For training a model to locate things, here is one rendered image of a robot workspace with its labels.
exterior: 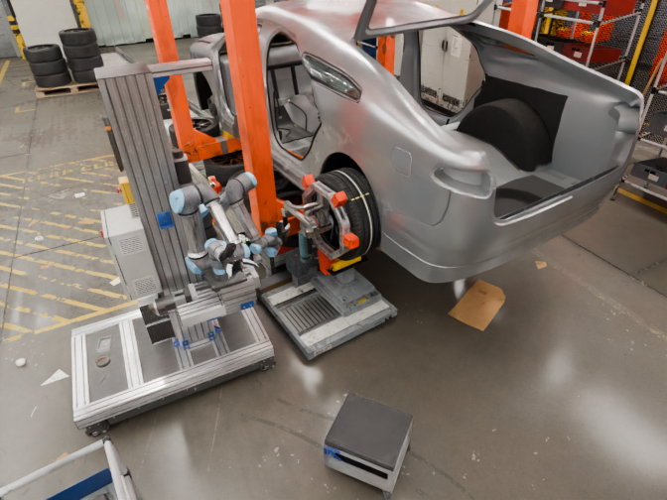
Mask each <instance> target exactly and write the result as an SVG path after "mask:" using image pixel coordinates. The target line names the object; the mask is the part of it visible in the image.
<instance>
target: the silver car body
mask: <svg viewBox="0 0 667 500"><path fill-rule="evenodd" d="M492 1H493V0H483V1H482V2H481V3H480V4H479V5H478V6H477V7H476V9H475V10H473V11H472V12H471V13H469V14H467V15H458V14H455V13H452V12H449V11H447V10H444V9H441V8H438V7H436V6H433V5H430V4H427V3H423V2H420V1H416V0H289V1H281V2H276V3H272V4H268V5H266V6H263V7H260V8H257V9H255V11H256V20H257V26H260V27H261V28H257V29H258V38H259V47H260V56H261V64H262V73H263V82H264V91H265V100H266V109H267V118H268V128H269V137H270V146H271V155H272V164H273V168H275V169H276V170H277V171H278V172H279V173H280V174H282V175H283V176H284V177H285V178H286V179H288V180H289V181H290V182H291V183H293V184H294V185H295V186H297V187H298V188H300V189H301V190H302V191H305V189H304V186H303V184H302V182H301V178H302V177H303V176H306V175H310V174H313V177H314V178H315V177H317V176H318V175H319V173H320V168H321V165H322V162H323V160H324V159H325V157H326V156H327V155H328V154H329V153H331V152H334V151H341V152H344V153H346V154H348V155H350V156H351V157H352V158H353V159H354V160H355V161H356V162H357V163H358V164H359V165H360V167H361V168H362V170H363V171H364V173H365V175H366V176H367V178H368V180H369V182H370V184H371V187H372V189H373V192H374V195H375V198H376V201H377V205H378V209H379V214H380V220H381V246H380V250H381V251H383V252H384V253H385V254H387V255H388V256H389V257H391V258H392V259H393V260H395V261H396V262H397V263H398V264H400V265H401V266H402V267H404V268H405V269H406V270H408V271H409V272H410V273H412V274H413V275H414V276H416V277H417V278H419V279H420V280H422V281H425V282H429V283H446V282H452V281H457V280H460V279H464V278H467V277H471V276H474V275H476V274H479V273H482V272H485V271H487V270H490V269H492V268H494V267H497V266H499V265H501V264H503V263H505V262H508V261H510V260H512V259H514V258H516V257H518V256H520V255H522V254H524V253H526V252H528V251H530V250H532V249H534V248H536V247H538V246H540V245H542V244H543V243H545V242H547V241H549V240H551V239H553V238H555V237H557V236H559V235H561V234H563V233H565V232H567V231H568V230H570V229H572V228H574V227H576V226H578V225H579V224H581V223H583V222H584V221H586V220H587V219H589V218H590V217H592V216H593V215H594V214H596V213H597V212H598V211H599V210H600V208H601V207H602V205H603V203H604V202H605V200H606V199H607V197H608V196H609V195H610V194H611V193H612V191H613V190H614V189H615V188H616V186H617V185H618V184H619V182H620V181H621V179H622V177H623V175H624V173H625V172H626V170H627V167H628V164H629V162H630V159H631V156H632V153H633V150H634V148H635V145H636V142H637V139H638V136H639V128H640V120H641V114H642V113H643V111H644V97H643V95H642V94H641V93H640V91H638V90H636V89H634V88H633V87H630V86H628V85H626V84H624V83H622V82H619V81H617V80H615V79H613V78H611V77H608V76H606V75H604V74H602V73H600V72H597V71H595V70H593V69H590V68H588V67H586V66H584V65H581V64H579V63H577V62H574V61H572V60H570V59H568V58H566V57H564V56H562V55H560V54H558V53H556V52H554V51H552V50H550V49H549V48H547V47H545V46H542V45H540V44H538V43H536V42H534V41H532V40H530V39H528V38H525V37H523V36H520V35H518V34H515V33H512V32H510V31H507V30H504V29H501V28H498V27H495V26H492V25H489V24H486V23H483V22H480V21H477V20H476V19H477V17H478V16H479V15H480V14H481V13H482V12H483V11H484V10H485V9H486V8H487V7H488V6H489V5H490V3H491V2H492ZM448 26H450V27H451V28H453V29H454V30H455V31H457V32H458V33H460V34H461V35H462V36H464V37H465V38H466V39H467V40H469V41H470V42H471V43H472V44H473V46H474V47H475V49H476V51H477V54H478V58H479V62H480V64H481V66H482V68H483V70H484V73H485V83H484V84H483V85H482V86H481V87H480V88H479V89H478V90H477V91H476V93H475V94H474V95H473V96H472V97H471V99H470V100H469V102H468V103H467V105H466V106H465V107H464V108H463V109H462V110H461V111H459V112H458V113H457V114H455V115H453V116H448V115H445V114H443V113H440V112H437V111H434V110H432V109H429V108H428V107H427V106H426V105H424V103H423V100H422V97H421V57H420V41H419V31H423V30H429V29H435V28H441V27H448ZM398 34H403V35H404V46H403V56H402V62H401V69H400V77H399V81H398V80H397V79H396V78H395V76H393V75H392V74H391V73H390V72H389V71H388V70H387V69H386V68H385V67H384V66H382V65H381V64H380V63H379V62H377V61H376V60H375V59H374V58H373V57H371V56H370V55H369V54H367V53H366V52H365V51H364V50H362V49H361V48H360V47H359V46H358V45H357V41H362V40H367V39H373V38H379V37H385V36H391V35H398ZM289 42H291V43H289ZM278 43H288V44H279V45H271V44H278ZM222 51H227V46H226V40H225V33H219V34H214V35H210V36H206V37H203V38H201V39H199V40H197V41H196V42H195V43H193V44H192V45H191V47H190V55H191V60H194V59H202V58H209V59H210V60H211V62H212V67H213V69H211V70H207V71H200V72H193V78H194V83H195V89H196V94H197V98H198V102H199V106H200V111H206V110H209V112H210V113H211V115H212V116H213V117H214V119H215V121H216V122H218V123H220V122H221V127H222V129H223V130H225V131H226V132H227V133H229V134H230V135H231V136H233V137H234V135H233V129H232V125H233V124H234V117H235V115H237V113H236V107H235V100H234V93H233V87H232V80H231V73H230V67H229V60H228V53H227V52H223V53H221V52H222ZM234 138H235V137H234ZM235 139H237V140H238V141H239V142H241V140H240V139H239V138H235Z"/></svg>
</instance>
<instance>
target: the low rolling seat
mask: <svg viewBox="0 0 667 500"><path fill-rule="evenodd" d="M412 424H413V418H412V415H411V414H409V413H406V412H403V411H400V410H397V409H395V408H392V407H389V406H386V405H383V404H381V403H378V402H375V401H372V400H369V399H367V398H364V397H361V396H358V395H355V394H352V393H347V395H346V397H345V399H344V401H343V403H342V405H341V407H340V409H339V411H338V413H337V415H336V417H335V419H334V421H333V424H332V426H331V428H330V429H329V431H328V433H327V435H326V437H325V442H324V460H325V465H327V466H329V467H331V468H332V469H333V470H338V471H340V472H342V473H345V474H347V475H349V476H352V477H354V478H356V479H359V480H361V481H364V482H366V483H368V484H371V485H373V486H375V487H378V488H380V489H382V490H383V493H384V497H385V499H386V500H390V495H391V493H392V491H393V489H394V486H395V483H396V480H397V477H398V474H399V471H400V468H401V465H402V462H403V459H404V456H405V453H406V452H408V451H409V450H410V449H411V448H410V444H409V441H410V438H411V431H412Z"/></svg>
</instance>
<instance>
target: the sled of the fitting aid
mask: <svg viewBox="0 0 667 500"><path fill-rule="evenodd" d="M312 285H313V286H314V287H315V288H316V289H317V290H318V291H319V292H320V293H321V294H322V295H323V296H324V297H325V298H326V300H327V301H328V302H329V303H330V304H331V305H332V306H333V307H334V308H335V309H336V310H337V311H338V312H339V313H340V314H341V315H342V316H343V317H347V316H349V315H351V314H353V313H356V312H358V311H361V310H363V309H365V308H367V307H369V306H371V305H373V304H375V303H377V302H379V301H381V293H380V292H378V291H377V290H376V289H375V288H374V291H373V292H370V293H368V294H366V295H364V296H362V297H360V298H357V299H355V300H353V301H351V302H349V303H347V304H345V305H344V304H343V303H342V302H341V301H340V300H339V299H338V298H337V297H336V296H335V295H334V294H333V293H332V292H331V291H330V290H329V289H328V288H327V287H326V286H325V285H324V284H323V283H322V282H321V281H320V280H319V279H318V275H316V276H315V277H313V278H312Z"/></svg>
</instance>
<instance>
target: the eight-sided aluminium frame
mask: <svg viewBox="0 0 667 500"><path fill-rule="evenodd" d="M316 191H317V192H318V193H319V194H321V195H323V196H324V197H325V198H326V199H327V200H328V201H329V203H330V205H331V207H332V210H333V213H334V215H335V218H336V220H337V222H338V225H339V249H338V250H336V251H334V250H333V249H332V247H330V246H329V245H328V244H327V243H326V242H325V241H324V240H323V239H322V236H321V234H320V235H318V236H317V237H316V236H315V237H312V239H313V241H314V244H315V245H316V247H317V248H319V249H320V250H321V251H322V252H323V253H324V254H325V255H326V256H327V257H329V259H331V260H333V259H335V258H338V257H339V256H341V255H342V254H344V253H346V252H348V251H349V250H350V249H348V248H347V247H346V246H345V245H344V244H343V239H342V236H343V235H345V234H348V233H349V227H350V224H349V220H348V219H347V216H346V214H345V212H344V210H343V207H342V206H340V207H338V208H334V205H333V204H332V202H331V199H332V197H333V195H334V194H335V193H336V192H335V191H333V190H331V189H330V188H328V187H327V186H325V185H324V184H322V183H321V182H315V183H312V184H310V186H309V187H308V188H307V189H306V190H305V192H303V194H302V199H303V205H306V204H309V203H312V195H313V194H314V193H315V192H316ZM307 200H308V202H307ZM317 238H318V239H317Z"/></svg>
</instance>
